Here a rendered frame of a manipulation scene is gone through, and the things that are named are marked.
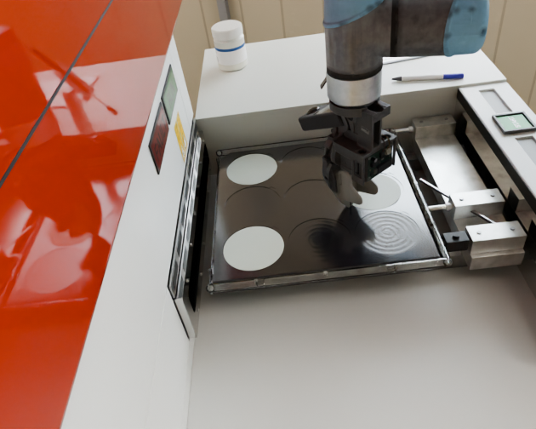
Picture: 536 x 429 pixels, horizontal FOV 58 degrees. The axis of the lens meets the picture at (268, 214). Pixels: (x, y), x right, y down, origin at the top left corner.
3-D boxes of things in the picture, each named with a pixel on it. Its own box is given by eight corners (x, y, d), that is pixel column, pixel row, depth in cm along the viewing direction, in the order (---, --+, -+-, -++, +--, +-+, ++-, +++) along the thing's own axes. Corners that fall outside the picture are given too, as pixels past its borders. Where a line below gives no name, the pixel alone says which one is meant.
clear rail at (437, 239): (443, 269, 72) (444, 262, 71) (387, 133, 100) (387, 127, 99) (453, 268, 72) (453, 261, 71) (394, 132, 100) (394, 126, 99)
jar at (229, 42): (218, 73, 113) (209, 33, 107) (219, 60, 119) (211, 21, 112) (248, 70, 113) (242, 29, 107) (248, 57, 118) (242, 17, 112)
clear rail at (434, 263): (206, 294, 74) (204, 289, 73) (207, 288, 75) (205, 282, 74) (453, 268, 72) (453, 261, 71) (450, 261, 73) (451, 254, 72)
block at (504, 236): (470, 254, 75) (473, 240, 73) (462, 238, 77) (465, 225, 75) (523, 248, 74) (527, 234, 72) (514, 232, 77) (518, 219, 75)
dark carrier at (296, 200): (213, 284, 75) (212, 282, 75) (221, 156, 101) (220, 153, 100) (439, 259, 73) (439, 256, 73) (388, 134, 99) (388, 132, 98)
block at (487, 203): (453, 219, 81) (455, 206, 79) (447, 206, 83) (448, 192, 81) (502, 214, 80) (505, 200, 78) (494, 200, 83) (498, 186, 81)
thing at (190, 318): (186, 340, 74) (170, 300, 67) (204, 168, 106) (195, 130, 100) (198, 338, 73) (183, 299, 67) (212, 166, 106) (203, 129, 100)
